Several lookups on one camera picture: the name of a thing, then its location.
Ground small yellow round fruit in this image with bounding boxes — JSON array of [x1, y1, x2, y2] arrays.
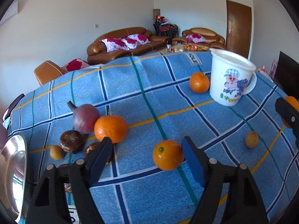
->
[[245, 131, 259, 148]]

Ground small yellow-brown longan fruit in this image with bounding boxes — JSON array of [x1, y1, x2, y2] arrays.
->
[[50, 145, 66, 161]]

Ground dark brown mangosteen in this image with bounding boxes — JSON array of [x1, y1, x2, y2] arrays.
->
[[60, 130, 85, 154]]

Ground small orange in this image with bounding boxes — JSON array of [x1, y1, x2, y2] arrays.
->
[[152, 140, 184, 171]]

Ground large orange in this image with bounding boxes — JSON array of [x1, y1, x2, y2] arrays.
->
[[94, 115, 129, 144]]

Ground black television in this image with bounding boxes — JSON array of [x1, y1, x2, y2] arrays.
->
[[273, 52, 299, 99]]

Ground silver metal plate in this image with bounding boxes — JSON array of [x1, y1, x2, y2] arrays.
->
[[1, 133, 27, 223]]

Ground white cartoon mug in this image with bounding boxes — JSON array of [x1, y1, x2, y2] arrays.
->
[[209, 48, 257, 107]]

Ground purple red onion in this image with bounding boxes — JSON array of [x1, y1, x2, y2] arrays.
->
[[67, 101, 100, 134]]

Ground brown leather armchair far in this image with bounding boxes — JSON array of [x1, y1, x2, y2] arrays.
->
[[172, 27, 226, 50]]

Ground brown wooden door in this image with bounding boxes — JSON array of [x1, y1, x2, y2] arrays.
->
[[226, 0, 252, 59]]

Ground pink floral cushion on armchair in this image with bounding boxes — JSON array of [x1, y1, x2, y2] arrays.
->
[[186, 33, 208, 43]]

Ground blue plaid tablecloth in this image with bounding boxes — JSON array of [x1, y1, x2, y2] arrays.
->
[[8, 53, 298, 223]]

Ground wooden coffee table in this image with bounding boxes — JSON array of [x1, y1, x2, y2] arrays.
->
[[147, 43, 209, 55]]

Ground brown leather chair near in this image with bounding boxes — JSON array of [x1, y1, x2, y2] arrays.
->
[[34, 60, 65, 85]]

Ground pink floral cushion near chair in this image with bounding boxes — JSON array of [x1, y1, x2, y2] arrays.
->
[[61, 58, 90, 73]]

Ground stacked dark chairs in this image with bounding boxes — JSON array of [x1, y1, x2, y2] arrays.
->
[[153, 21, 179, 38]]

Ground long brown leather sofa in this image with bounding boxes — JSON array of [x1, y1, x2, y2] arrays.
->
[[87, 27, 171, 65]]

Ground white wall air conditioner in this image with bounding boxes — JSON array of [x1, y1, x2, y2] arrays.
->
[[0, 1, 19, 26]]

